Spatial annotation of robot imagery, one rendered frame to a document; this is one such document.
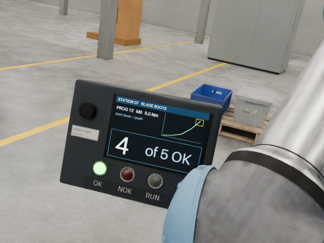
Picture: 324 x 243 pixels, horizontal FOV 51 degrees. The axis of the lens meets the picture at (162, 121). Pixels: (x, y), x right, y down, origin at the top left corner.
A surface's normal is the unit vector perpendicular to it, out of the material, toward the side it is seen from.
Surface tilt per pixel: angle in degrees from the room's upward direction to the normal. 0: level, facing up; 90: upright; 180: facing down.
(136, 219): 0
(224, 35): 90
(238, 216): 37
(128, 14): 90
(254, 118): 95
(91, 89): 75
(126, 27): 90
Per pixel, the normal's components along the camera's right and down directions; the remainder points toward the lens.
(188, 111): -0.16, 0.07
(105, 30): -0.47, 0.26
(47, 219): 0.14, -0.92
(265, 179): -0.19, -0.59
